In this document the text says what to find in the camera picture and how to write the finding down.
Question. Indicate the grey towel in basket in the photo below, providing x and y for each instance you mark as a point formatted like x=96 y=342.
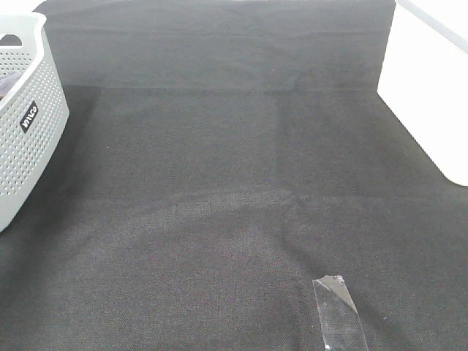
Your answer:
x=10 y=83

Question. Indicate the black table cloth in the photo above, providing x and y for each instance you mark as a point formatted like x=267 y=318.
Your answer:
x=218 y=158

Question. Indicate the clear tape strip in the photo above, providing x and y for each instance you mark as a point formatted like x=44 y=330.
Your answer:
x=339 y=319

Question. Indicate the white perforated laundry basket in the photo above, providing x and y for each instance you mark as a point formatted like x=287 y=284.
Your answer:
x=34 y=110

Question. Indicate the white plastic storage bin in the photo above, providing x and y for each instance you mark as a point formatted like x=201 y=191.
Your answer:
x=423 y=80

